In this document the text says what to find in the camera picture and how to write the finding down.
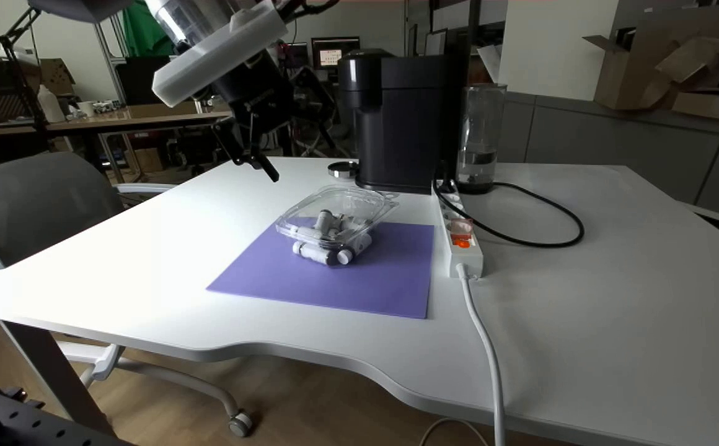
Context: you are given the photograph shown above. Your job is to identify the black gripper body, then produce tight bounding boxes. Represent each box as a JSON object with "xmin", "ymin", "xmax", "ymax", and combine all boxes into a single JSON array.
[{"xmin": 209, "ymin": 50, "xmax": 297, "ymax": 157}]

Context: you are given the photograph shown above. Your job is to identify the clear plastic lid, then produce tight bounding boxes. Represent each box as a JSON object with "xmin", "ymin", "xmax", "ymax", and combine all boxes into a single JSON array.
[{"xmin": 273, "ymin": 184, "xmax": 402, "ymax": 242}]

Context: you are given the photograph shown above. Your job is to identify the clear plastic container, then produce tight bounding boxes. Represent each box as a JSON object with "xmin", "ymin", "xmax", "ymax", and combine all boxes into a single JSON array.
[{"xmin": 275, "ymin": 196, "xmax": 382, "ymax": 262}]

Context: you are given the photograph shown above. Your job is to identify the black office chair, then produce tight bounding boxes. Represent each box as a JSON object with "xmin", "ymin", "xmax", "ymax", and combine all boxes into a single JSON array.
[{"xmin": 289, "ymin": 76, "xmax": 354, "ymax": 157}]

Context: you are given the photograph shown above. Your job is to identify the round metal drip tray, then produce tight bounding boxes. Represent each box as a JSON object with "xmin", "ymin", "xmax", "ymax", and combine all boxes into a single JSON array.
[{"xmin": 327, "ymin": 157, "xmax": 365, "ymax": 181}]

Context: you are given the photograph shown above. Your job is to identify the small computer monitor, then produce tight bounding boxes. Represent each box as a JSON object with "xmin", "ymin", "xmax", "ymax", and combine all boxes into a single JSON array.
[{"xmin": 307, "ymin": 34, "xmax": 363, "ymax": 74}]

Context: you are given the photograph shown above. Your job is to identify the green cloth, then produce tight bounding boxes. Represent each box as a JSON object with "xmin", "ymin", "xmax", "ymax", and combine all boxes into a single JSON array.
[{"xmin": 118, "ymin": 0, "xmax": 180, "ymax": 61}]

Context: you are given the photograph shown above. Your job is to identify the wooden desk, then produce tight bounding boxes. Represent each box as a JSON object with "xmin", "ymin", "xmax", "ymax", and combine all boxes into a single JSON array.
[{"xmin": 0, "ymin": 101, "xmax": 237, "ymax": 184}]

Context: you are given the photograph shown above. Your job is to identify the black coffee machine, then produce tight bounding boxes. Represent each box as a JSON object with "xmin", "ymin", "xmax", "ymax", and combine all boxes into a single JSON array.
[{"xmin": 339, "ymin": 47, "xmax": 472, "ymax": 196}]

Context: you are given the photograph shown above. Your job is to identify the purple mat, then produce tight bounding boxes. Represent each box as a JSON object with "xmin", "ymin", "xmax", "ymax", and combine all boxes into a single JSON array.
[{"xmin": 206, "ymin": 214, "xmax": 438, "ymax": 321}]

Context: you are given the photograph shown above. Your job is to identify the grey chair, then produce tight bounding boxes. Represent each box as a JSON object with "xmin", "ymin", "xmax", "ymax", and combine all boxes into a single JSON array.
[{"xmin": 0, "ymin": 148, "xmax": 180, "ymax": 280}]

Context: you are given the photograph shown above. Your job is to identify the clear water tank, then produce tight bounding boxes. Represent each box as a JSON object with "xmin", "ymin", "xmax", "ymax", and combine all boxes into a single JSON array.
[{"xmin": 456, "ymin": 81, "xmax": 504, "ymax": 196}]

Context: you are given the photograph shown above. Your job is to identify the white power strip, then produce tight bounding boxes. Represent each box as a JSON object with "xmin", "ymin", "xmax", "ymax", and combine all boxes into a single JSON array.
[{"xmin": 437, "ymin": 181, "xmax": 489, "ymax": 281}]

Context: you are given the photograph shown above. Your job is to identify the white table leg with caster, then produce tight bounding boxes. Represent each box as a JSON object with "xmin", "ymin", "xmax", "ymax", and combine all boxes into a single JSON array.
[{"xmin": 59, "ymin": 340, "xmax": 261, "ymax": 440}]

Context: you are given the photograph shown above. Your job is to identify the black desk lamp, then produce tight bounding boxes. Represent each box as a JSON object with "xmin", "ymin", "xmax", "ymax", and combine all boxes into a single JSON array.
[{"xmin": 0, "ymin": 0, "xmax": 58, "ymax": 138}]

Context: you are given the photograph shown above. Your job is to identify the white board panel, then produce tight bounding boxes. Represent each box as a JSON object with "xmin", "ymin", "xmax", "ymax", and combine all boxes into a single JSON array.
[{"xmin": 477, "ymin": 0, "xmax": 623, "ymax": 103}]

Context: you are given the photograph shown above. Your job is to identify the black perforated rack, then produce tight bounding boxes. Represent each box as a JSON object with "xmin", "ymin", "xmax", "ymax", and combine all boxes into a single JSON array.
[{"xmin": 0, "ymin": 328, "xmax": 126, "ymax": 446}]

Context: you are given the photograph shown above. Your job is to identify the grey cabinet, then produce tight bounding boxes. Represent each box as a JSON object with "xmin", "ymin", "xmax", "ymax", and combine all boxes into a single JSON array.
[{"xmin": 491, "ymin": 87, "xmax": 719, "ymax": 222}]

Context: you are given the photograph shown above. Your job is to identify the brown cardboard box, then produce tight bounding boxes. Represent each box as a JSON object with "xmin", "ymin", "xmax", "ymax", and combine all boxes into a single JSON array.
[{"xmin": 582, "ymin": 3, "xmax": 719, "ymax": 113}]

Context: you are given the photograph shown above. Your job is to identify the white power cable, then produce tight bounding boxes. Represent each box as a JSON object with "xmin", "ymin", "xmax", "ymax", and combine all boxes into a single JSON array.
[{"xmin": 417, "ymin": 262, "xmax": 508, "ymax": 446}]

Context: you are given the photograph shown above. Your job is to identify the black power cable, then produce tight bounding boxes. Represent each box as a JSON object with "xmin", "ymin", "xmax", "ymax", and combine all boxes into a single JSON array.
[{"xmin": 431, "ymin": 177, "xmax": 588, "ymax": 250}]

